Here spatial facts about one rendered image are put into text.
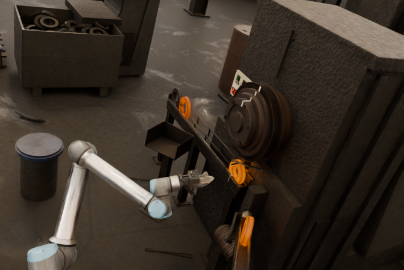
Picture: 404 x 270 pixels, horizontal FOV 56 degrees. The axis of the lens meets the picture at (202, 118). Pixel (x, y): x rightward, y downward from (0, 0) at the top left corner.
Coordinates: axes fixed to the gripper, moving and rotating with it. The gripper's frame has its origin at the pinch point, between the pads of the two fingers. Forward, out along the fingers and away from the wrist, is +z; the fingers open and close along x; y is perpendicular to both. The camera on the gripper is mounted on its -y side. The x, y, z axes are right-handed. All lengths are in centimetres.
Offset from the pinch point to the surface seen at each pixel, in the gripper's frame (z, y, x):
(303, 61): 52, 67, 12
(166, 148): -19, -19, 51
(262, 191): 26.4, -1.0, -15.1
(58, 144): -94, -21, 75
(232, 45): 111, -74, 282
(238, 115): 17.9, 35.8, 12.2
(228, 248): 1.4, -22.8, -32.7
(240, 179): 19.5, -8.2, 2.6
